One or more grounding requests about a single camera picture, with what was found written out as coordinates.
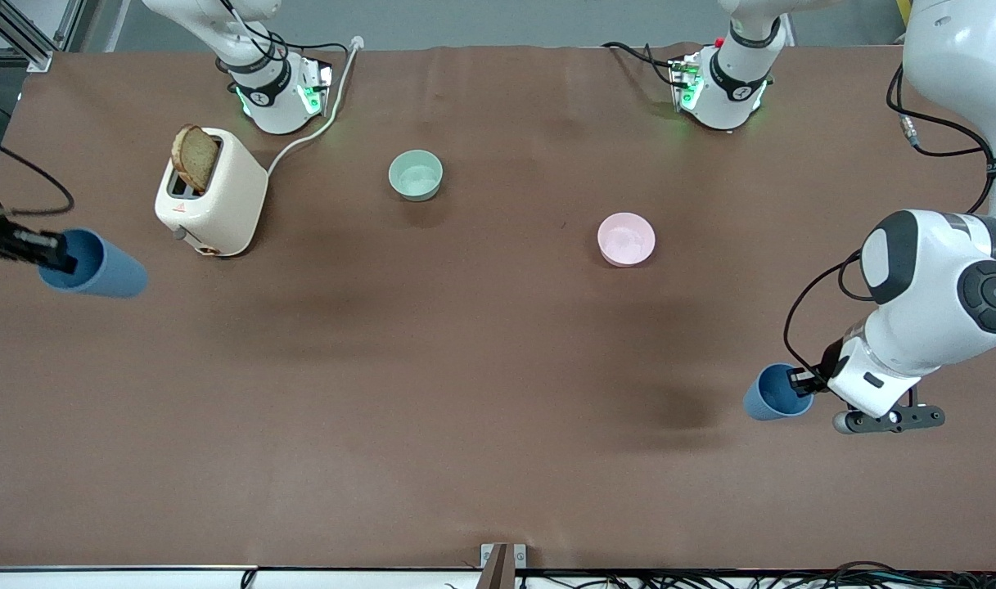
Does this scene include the pink bowl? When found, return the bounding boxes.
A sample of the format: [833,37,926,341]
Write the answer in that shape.
[597,212,656,268]

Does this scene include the black right base cables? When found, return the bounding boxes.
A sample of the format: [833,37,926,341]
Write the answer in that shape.
[216,0,349,79]

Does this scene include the cream toaster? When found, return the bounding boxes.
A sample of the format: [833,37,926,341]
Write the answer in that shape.
[155,127,269,258]

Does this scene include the brown bread slice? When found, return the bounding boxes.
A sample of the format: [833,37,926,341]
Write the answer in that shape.
[171,124,220,194]

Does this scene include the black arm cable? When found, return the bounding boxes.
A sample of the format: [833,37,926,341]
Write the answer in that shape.
[0,131,74,218]
[784,65,996,379]

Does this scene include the blue plastic cup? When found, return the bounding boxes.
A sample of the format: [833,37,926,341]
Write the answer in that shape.
[38,228,149,299]
[743,363,815,422]

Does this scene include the white toaster power cable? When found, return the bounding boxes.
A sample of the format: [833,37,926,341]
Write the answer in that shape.
[266,35,365,177]

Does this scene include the black floor cable tangle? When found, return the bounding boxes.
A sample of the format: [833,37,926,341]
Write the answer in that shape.
[514,560,996,589]

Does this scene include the brown table cover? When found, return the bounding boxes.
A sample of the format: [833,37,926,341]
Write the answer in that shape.
[0,43,996,572]

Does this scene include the black left base cable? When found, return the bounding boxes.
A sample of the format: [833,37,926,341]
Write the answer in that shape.
[602,41,680,87]

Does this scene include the green bowl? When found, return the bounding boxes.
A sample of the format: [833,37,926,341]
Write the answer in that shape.
[388,150,444,202]

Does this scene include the aluminium frame profile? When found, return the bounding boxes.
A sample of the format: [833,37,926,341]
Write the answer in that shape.
[0,0,85,73]

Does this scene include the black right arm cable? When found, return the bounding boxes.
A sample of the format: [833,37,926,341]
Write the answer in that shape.
[0,131,74,218]

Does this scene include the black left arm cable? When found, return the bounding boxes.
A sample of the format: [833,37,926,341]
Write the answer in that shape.
[784,65,996,379]

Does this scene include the grey metal bracket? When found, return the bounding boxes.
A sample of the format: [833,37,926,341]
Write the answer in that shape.
[480,543,527,569]

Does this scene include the brown angled bar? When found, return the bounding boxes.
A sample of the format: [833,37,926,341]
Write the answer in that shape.
[483,546,515,589]

